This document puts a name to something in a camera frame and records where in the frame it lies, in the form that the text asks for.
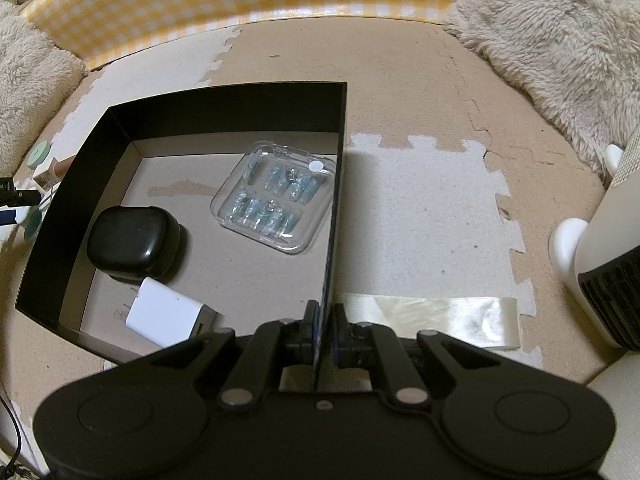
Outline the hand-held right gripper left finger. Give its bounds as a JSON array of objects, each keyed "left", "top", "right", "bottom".
[{"left": 144, "top": 300, "right": 321, "bottom": 409}]

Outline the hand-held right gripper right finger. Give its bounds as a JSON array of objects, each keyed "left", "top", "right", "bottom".
[{"left": 332, "top": 304, "right": 502, "bottom": 407}]

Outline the cosmetic bottle with brown cap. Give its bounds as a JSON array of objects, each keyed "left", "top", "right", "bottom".
[{"left": 33, "top": 157, "right": 76, "bottom": 186}]

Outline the green round tape measure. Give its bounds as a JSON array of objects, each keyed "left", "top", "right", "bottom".
[{"left": 27, "top": 141, "right": 52, "bottom": 169}]

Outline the black oval case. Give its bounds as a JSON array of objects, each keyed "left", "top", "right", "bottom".
[{"left": 86, "top": 206, "right": 187, "bottom": 281}]

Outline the clear plastic case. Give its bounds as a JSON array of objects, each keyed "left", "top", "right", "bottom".
[{"left": 210, "top": 140, "right": 337, "bottom": 256}]

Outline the white charger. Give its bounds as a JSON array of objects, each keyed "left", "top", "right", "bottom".
[{"left": 122, "top": 277, "right": 219, "bottom": 350}]

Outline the black box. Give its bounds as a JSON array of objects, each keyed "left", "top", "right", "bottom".
[{"left": 15, "top": 81, "right": 349, "bottom": 394}]

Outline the cream tape strip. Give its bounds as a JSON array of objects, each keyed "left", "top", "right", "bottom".
[{"left": 340, "top": 292, "right": 519, "bottom": 352}]

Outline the fluffy white pillow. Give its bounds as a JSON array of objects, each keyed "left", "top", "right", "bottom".
[
  {"left": 0, "top": 1, "right": 87, "bottom": 162},
  {"left": 442, "top": 0, "right": 640, "bottom": 177}
]

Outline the foam puzzle floor mat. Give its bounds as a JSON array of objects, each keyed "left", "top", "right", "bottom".
[{"left": 0, "top": 10, "right": 640, "bottom": 413}]

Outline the yellow checkered mattress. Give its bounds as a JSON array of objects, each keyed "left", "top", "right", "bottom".
[{"left": 22, "top": 0, "right": 485, "bottom": 74}]

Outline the white fan heater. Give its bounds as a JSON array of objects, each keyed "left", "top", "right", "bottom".
[{"left": 548, "top": 144, "right": 640, "bottom": 352}]

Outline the thin black cable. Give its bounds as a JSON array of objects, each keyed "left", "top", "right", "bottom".
[{"left": 0, "top": 394, "right": 23, "bottom": 463}]

